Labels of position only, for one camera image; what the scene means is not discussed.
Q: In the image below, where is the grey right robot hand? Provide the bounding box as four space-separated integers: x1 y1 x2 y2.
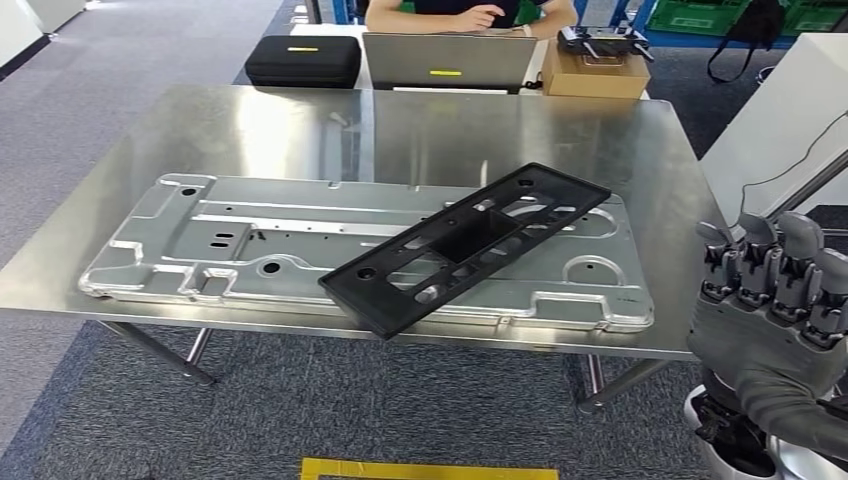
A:
685 210 848 463

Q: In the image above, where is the black plastic panel with cutouts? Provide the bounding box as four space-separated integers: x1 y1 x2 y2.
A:
317 162 613 342

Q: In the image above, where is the stainless steel workbench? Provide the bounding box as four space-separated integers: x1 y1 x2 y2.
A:
763 148 848 225
0 84 730 413

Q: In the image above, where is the white cabinet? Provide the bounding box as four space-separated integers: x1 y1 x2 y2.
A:
698 33 848 228

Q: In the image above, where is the brown cardboard box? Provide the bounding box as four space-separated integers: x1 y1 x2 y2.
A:
541 39 653 101

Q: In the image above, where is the black backpack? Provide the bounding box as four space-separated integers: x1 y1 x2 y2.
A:
706 0 788 85

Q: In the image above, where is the black remote controller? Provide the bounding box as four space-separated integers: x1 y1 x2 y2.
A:
555 25 656 65

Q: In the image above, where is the grey laptop with yellow sticker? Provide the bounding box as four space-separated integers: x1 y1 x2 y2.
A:
361 31 540 95

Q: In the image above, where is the person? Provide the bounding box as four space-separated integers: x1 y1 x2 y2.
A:
364 0 580 41

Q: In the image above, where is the white desk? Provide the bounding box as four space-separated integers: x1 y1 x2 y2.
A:
286 23 652 102

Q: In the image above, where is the black chair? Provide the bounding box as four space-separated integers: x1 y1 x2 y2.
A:
244 34 364 90

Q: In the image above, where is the stamped grey metal panel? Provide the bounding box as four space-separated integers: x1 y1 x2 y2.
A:
78 173 656 335

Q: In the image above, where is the thin black cable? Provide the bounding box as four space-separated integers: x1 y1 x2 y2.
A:
738 109 848 221

